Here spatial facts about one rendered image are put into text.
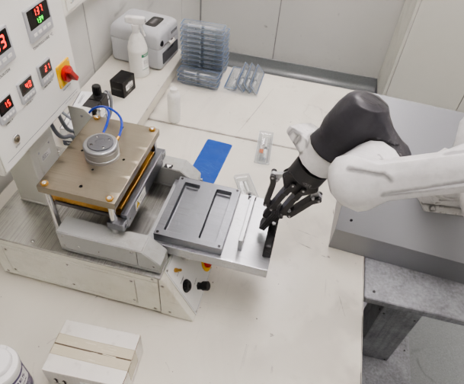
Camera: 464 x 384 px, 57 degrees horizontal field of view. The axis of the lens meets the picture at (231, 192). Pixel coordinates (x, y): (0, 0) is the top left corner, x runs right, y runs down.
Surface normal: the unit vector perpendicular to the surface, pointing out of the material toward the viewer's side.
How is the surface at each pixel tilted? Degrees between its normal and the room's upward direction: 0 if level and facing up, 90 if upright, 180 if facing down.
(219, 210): 0
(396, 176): 74
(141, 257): 90
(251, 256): 0
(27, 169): 90
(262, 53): 90
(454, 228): 44
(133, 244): 0
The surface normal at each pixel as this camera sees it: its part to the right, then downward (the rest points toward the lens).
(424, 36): -0.23, 0.69
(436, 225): -0.15, -0.03
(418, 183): -0.48, 0.40
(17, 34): 0.97, 0.22
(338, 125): -0.75, 0.20
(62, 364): 0.09, -0.71
